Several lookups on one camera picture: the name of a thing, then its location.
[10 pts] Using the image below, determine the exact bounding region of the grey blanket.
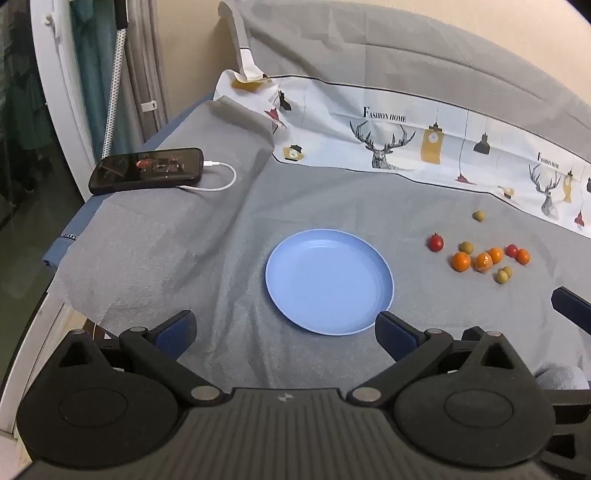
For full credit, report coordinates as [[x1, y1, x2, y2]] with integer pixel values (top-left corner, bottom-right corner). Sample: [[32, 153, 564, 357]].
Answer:
[[44, 0, 591, 402]]

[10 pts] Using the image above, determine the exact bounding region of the white door frame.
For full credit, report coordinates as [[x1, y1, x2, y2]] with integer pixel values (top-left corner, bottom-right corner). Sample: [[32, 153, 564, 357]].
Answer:
[[28, 0, 100, 204]]

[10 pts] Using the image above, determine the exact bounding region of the deer-printed white cloth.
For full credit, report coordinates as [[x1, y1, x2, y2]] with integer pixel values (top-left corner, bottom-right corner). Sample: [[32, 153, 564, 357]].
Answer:
[[213, 69, 591, 239]]

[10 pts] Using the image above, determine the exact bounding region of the grey curtain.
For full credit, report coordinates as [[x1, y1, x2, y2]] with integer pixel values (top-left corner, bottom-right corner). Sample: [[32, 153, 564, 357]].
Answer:
[[124, 0, 168, 139]]

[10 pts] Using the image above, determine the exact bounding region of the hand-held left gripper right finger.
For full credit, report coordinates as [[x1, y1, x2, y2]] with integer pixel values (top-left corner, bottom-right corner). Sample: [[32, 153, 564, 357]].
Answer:
[[346, 311, 535, 406]]

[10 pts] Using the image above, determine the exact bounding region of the white grey fabric strap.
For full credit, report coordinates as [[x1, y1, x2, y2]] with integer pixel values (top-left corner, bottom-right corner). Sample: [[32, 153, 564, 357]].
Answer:
[[217, 0, 269, 85]]

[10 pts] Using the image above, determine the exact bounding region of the teal curtain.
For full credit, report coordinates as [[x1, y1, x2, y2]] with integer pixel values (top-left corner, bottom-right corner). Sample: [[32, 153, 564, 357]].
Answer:
[[71, 0, 118, 160]]

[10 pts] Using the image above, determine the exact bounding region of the grey fabric lump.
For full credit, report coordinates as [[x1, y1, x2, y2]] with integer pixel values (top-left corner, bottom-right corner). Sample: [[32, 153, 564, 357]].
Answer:
[[534, 366, 590, 394]]

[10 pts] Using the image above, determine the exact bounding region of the black smartphone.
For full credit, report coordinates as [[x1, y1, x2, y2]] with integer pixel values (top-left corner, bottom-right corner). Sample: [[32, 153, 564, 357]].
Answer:
[[89, 148, 204, 196]]

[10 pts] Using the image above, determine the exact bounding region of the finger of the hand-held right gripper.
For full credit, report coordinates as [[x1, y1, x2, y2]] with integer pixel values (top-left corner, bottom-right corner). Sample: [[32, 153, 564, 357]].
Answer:
[[551, 286, 591, 336]]

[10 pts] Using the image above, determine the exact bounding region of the dark glass door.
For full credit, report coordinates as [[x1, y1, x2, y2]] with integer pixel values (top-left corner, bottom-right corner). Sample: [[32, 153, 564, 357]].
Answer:
[[0, 0, 88, 305]]

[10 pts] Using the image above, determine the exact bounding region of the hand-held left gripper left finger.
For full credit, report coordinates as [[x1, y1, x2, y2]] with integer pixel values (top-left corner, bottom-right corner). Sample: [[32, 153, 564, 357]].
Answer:
[[56, 310, 221, 407]]

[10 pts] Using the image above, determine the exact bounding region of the white charging cable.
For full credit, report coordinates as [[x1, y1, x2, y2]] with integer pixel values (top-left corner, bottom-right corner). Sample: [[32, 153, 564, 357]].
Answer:
[[180, 160, 238, 193]]

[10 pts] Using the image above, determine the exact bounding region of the white dotted pole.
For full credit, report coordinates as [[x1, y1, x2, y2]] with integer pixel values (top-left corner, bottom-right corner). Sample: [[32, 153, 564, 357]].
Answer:
[[100, 0, 129, 160]]

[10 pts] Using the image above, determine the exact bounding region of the blue plate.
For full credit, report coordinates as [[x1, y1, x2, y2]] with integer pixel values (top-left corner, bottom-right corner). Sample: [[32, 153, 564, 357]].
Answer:
[[265, 229, 395, 335]]

